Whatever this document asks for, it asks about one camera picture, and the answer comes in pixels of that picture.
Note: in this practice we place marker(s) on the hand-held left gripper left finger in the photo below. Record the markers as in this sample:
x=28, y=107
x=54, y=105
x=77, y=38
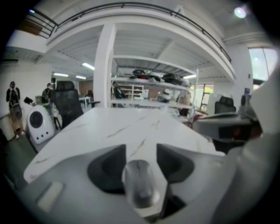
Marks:
x=70, y=192

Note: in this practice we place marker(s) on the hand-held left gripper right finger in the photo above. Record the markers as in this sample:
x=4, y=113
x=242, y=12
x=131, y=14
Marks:
x=197, y=170

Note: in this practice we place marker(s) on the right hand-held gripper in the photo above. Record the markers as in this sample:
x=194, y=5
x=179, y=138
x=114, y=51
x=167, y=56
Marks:
x=218, y=121

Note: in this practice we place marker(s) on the grey computer mouse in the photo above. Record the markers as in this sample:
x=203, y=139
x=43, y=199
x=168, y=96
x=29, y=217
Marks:
x=141, y=183

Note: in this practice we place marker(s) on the white capsule pet carrier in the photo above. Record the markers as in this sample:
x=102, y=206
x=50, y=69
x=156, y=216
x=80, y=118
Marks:
x=40, y=125

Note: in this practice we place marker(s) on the black mesh office chair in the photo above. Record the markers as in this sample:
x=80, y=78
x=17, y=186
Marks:
x=66, y=102

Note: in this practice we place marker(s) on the white bin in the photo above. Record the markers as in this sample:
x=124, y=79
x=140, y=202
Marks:
x=6, y=129

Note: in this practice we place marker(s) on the white metal shelving unit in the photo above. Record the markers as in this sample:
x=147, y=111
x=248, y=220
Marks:
x=153, y=87

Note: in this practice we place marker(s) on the long ceiling light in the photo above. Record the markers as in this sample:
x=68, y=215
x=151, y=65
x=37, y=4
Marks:
x=60, y=74
x=81, y=77
x=88, y=66
x=190, y=76

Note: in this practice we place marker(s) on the white background desk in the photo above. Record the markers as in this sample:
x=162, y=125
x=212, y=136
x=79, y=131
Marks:
x=87, y=99

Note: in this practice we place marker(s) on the pile of dark hats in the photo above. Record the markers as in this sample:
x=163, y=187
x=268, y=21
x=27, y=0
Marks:
x=168, y=77

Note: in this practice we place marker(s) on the white cubby shelf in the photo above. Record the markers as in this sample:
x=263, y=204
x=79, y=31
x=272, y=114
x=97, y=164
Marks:
x=132, y=91

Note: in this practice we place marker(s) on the large window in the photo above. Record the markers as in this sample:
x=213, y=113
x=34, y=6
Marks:
x=259, y=63

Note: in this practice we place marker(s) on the round ceiling lamp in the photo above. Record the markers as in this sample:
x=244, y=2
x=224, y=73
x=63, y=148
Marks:
x=239, y=12

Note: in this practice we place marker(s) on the black balcony railing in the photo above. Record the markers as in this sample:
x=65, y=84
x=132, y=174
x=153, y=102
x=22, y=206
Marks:
x=131, y=4

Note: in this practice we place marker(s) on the blue wall sign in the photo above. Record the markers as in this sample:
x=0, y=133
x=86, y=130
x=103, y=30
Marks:
x=247, y=90

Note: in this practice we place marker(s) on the black camera on tripod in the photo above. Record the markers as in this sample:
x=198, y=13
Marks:
x=29, y=101

